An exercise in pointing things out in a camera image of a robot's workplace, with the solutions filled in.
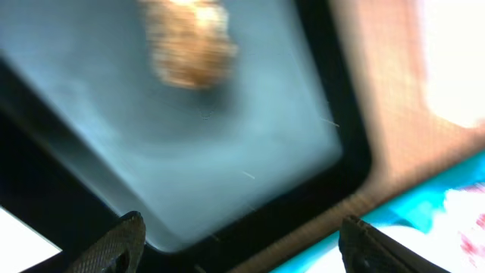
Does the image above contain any black food waste tray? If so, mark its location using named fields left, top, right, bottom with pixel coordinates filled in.
left=1, top=0, right=372, bottom=272

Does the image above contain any white tissue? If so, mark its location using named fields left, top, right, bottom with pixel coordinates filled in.
left=310, top=190, right=474, bottom=273

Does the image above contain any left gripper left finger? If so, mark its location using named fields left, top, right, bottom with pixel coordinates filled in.
left=64, top=211, right=146, bottom=273

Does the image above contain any clear plastic waste bin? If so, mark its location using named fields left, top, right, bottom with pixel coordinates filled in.
left=417, top=0, right=484, bottom=128

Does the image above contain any brown food scrap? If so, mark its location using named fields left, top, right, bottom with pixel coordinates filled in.
left=139, top=0, right=238, bottom=89

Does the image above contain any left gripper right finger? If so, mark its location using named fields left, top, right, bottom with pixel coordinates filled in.
left=338, top=215, right=449, bottom=273

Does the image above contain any teal serving tray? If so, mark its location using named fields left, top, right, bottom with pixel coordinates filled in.
left=271, top=152, right=484, bottom=273

